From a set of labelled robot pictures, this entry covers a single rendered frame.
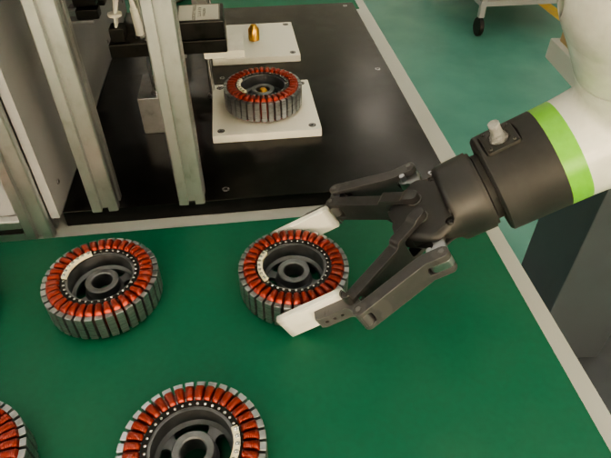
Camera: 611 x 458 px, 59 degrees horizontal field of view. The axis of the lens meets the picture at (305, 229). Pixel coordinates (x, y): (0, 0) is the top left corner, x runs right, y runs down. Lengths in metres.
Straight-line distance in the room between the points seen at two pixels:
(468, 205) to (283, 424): 0.24
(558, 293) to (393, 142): 0.69
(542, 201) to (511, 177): 0.03
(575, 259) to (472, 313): 0.71
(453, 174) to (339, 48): 0.57
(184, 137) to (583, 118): 0.38
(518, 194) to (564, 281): 0.83
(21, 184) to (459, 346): 0.48
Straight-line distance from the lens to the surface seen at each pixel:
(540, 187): 0.49
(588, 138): 0.49
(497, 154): 0.48
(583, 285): 1.33
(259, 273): 0.53
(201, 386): 0.46
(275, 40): 1.02
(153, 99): 0.77
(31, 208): 0.67
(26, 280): 0.65
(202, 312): 0.56
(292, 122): 0.77
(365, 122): 0.80
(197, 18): 0.74
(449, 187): 0.49
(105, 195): 0.65
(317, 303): 0.50
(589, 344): 1.53
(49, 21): 0.56
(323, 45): 1.03
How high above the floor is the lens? 1.17
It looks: 42 degrees down
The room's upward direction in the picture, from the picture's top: straight up
